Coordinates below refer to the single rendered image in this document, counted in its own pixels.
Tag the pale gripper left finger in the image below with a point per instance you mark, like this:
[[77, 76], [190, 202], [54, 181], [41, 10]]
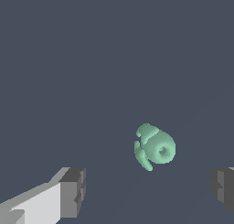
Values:
[[45, 200]]

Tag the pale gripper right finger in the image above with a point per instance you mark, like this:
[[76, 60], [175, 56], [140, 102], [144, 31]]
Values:
[[225, 188]]

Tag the mint green rounded object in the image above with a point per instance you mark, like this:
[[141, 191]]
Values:
[[158, 147]]

